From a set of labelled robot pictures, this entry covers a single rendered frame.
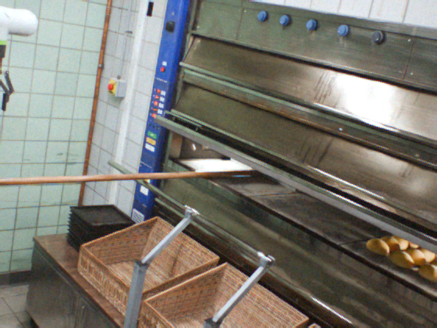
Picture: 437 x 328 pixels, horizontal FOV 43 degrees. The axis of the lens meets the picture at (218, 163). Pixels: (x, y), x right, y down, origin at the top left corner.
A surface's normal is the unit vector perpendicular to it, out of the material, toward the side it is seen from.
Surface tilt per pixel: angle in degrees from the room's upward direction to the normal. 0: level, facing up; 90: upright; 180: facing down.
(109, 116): 90
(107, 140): 90
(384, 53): 90
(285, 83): 70
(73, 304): 90
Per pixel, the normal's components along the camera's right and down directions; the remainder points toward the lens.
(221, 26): -0.74, 0.04
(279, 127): -0.64, -0.32
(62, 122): 0.63, 0.31
